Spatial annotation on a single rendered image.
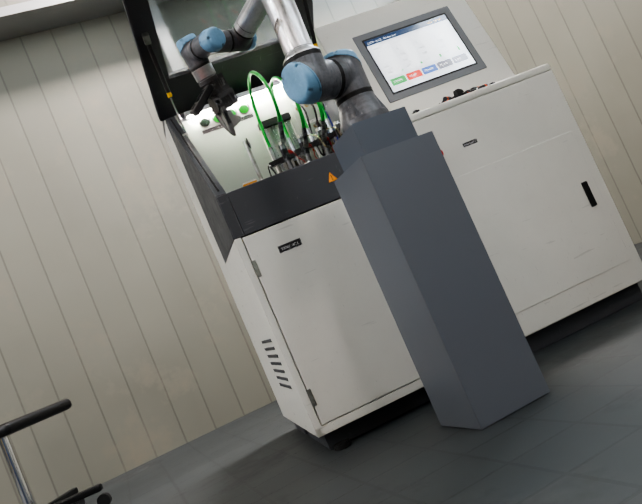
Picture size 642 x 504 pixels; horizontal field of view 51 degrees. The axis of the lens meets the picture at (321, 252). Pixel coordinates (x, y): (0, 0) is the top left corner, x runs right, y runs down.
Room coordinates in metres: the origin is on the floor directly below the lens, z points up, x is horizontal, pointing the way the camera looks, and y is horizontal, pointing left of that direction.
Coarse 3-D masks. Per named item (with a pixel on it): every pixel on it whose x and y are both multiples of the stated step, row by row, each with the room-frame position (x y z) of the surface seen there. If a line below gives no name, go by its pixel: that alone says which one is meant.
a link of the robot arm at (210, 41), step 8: (208, 32) 2.11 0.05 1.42; (216, 32) 2.13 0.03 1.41; (224, 32) 2.18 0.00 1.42; (192, 40) 2.18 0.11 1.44; (200, 40) 2.14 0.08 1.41; (208, 40) 2.11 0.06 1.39; (216, 40) 2.13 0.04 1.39; (224, 40) 2.15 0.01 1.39; (232, 40) 2.19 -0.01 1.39; (192, 48) 2.18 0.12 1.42; (200, 48) 2.15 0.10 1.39; (208, 48) 2.14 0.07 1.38; (216, 48) 2.13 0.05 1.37; (224, 48) 2.19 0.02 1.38; (200, 56) 2.19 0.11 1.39; (208, 56) 2.20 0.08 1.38
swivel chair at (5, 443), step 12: (48, 408) 3.21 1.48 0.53; (60, 408) 3.29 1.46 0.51; (12, 420) 2.97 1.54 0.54; (24, 420) 3.03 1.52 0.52; (36, 420) 3.10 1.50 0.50; (0, 432) 2.92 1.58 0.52; (12, 432) 2.95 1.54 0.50; (0, 444) 3.18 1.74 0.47; (12, 444) 3.20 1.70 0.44; (12, 456) 3.18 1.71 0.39; (12, 468) 3.18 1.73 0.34; (24, 480) 3.19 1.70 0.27; (24, 492) 3.18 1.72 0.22; (72, 492) 3.47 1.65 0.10; (84, 492) 3.21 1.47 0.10; (96, 492) 3.22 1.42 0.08
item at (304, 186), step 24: (312, 168) 2.36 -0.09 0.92; (336, 168) 2.38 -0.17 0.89; (240, 192) 2.29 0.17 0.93; (264, 192) 2.31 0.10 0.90; (288, 192) 2.33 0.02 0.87; (312, 192) 2.35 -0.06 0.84; (336, 192) 2.37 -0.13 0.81; (240, 216) 2.29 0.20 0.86; (264, 216) 2.30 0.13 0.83; (288, 216) 2.32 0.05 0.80
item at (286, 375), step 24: (240, 240) 2.28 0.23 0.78; (240, 264) 2.37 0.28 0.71; (240, 288) 2.68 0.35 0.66; (264, 312) 2.28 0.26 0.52; (264, 336) 2.56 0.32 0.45; (288, 360) 2.28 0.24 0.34; (288, 384) 2.46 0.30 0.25; (408, 384) 2.36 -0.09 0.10; (288, 408) 2.78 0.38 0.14; (312, 408) 2.28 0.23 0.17; (360, 408) 2.32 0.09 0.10; (384, 408) 2.40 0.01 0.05; (408, 408) 2.42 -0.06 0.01; (312, 432) 2.36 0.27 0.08; (336, 432) 2.36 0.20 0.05; (360, 432) 2.38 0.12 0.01
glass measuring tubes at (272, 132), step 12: (264, 120) 2.85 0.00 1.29; (276, 120) 2.86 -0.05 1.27; (288, 120) 2.88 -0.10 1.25; (276, 132) 2.86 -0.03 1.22; (288, 132) 2.90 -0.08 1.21; (276, 144) 2.88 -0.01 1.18; (288, 144) 2.87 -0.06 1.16; (276, 156) 2.85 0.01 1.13; (300, 156) 2.88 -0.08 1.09; (276, 168) 2.87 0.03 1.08; (288, 168) 2.87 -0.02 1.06
